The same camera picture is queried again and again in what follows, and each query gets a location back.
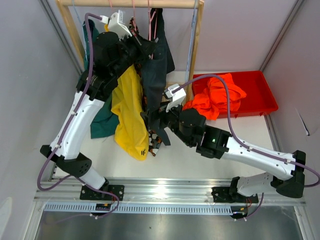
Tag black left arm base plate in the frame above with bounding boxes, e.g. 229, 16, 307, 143
79, 184, 125, 201

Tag dark navy shorts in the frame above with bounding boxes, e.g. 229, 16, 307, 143
142, 8, 175, 146

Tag pink wire hanger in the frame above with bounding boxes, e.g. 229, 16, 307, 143
147, 0, 158, 41

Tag slotted cable duct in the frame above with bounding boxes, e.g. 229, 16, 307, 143
44, 202, 233, 216

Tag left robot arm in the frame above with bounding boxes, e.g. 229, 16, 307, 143
40, 31, 157, 200

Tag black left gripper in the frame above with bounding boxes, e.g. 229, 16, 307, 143
111, 28, 158, 79

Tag blue hanger with green shorts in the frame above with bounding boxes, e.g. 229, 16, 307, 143
72, 0, 88, 62

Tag aluminium mounting rail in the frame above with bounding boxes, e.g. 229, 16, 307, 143
33, 176, 306, 207

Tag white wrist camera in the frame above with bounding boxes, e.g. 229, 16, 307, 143
164, 83, 186, 113
100, 10, 132, 40

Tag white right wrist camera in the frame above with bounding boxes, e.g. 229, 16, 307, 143
164, 83, 186, 113

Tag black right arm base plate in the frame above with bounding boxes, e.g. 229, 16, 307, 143
211, 186, 259, 204

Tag wooden clothes rack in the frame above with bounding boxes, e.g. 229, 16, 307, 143
54, 0, 205, 106

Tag red plastic bin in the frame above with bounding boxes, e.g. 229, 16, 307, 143
192, 71, 279, 119

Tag green shorts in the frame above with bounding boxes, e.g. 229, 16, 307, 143
83, 26, 119, 139

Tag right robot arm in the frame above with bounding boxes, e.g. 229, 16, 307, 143
146, 106, 306, 203

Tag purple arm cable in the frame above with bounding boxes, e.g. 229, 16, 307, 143
177, 74, 320, 221
36, 12, 121, 221

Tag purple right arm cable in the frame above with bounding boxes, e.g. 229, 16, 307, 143
177, 74, 320, 221

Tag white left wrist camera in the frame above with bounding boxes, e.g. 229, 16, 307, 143
100, 10, 132, 40

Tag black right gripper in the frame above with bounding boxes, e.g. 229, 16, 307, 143
140, 99, 193, 147

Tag light blue wire hanger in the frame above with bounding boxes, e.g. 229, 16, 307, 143
184, 0, 199, 82

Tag orange camouflage shorts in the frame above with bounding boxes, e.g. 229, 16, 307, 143
129, 16, 163, 157

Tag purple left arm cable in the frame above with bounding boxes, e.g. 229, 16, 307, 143
36, 12, 121, 221

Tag yellow shorts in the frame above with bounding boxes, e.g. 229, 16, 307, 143
104, 23, 150, 161

